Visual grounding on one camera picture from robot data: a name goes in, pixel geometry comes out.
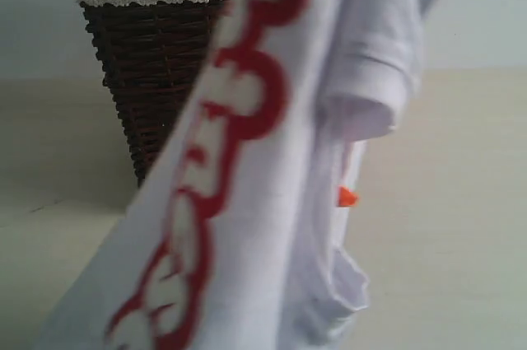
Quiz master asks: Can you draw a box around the white t-shirt red lettering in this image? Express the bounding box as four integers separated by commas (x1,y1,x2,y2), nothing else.
35,0,434,349

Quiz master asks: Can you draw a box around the dark red wicker basket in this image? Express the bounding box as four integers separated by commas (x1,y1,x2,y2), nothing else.
82,0,222,182

